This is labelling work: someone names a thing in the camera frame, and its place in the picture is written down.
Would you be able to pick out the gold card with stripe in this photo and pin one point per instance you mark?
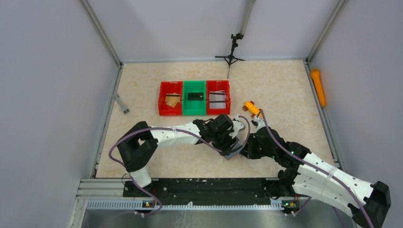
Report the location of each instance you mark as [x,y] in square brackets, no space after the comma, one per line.
[173,95]

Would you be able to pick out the white card in bin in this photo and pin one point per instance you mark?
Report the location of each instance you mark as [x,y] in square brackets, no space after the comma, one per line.
[217,104]

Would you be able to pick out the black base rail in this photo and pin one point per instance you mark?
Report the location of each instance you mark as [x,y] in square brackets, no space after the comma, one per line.
[266,187]

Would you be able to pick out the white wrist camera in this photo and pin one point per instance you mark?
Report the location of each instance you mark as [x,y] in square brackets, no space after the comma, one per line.
[238,126]
[258,123]

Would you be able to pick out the yellow toy brick car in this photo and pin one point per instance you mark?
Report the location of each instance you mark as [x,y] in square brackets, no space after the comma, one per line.
[254,111]

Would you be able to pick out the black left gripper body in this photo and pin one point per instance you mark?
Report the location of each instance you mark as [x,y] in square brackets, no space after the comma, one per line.
[224,141]

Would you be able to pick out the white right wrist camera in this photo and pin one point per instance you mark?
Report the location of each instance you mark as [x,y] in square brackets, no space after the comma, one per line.
[258,123]

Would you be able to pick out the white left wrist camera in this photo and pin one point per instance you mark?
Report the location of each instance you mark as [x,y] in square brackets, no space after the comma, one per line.
[238,126]

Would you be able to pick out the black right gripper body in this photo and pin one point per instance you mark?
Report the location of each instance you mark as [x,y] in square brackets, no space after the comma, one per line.
[255,150]

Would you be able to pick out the card with black stripe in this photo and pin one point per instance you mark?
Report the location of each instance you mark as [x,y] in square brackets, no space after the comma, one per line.
[217,95]

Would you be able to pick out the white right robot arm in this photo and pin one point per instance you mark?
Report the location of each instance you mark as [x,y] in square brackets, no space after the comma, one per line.
[306,174]

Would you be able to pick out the left red plastic bin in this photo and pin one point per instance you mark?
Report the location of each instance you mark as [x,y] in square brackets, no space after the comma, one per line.
[169,87]

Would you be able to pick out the green plastic bin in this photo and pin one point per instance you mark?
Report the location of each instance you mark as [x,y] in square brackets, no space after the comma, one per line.
[193,107]

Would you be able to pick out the right red plastic bin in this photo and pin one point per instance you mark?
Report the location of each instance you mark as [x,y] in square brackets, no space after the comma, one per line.
[218,85]

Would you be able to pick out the black card in green bin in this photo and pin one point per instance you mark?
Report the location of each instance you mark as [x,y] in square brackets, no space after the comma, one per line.
[195,96]

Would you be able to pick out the grey small tool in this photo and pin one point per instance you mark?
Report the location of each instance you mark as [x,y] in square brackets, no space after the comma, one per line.
[123,107]

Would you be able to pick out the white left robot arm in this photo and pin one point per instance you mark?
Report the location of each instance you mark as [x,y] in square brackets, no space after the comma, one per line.
[138,145]

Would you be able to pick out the black camera tripod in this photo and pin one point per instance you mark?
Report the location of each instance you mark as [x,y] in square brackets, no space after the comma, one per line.
[230,59]

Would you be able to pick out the orange flashlight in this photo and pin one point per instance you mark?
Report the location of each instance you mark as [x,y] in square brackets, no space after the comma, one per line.
[316,78]

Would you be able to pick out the red plastic bin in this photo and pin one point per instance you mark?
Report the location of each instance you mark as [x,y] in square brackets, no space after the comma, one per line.
[169,87]
[218,85]

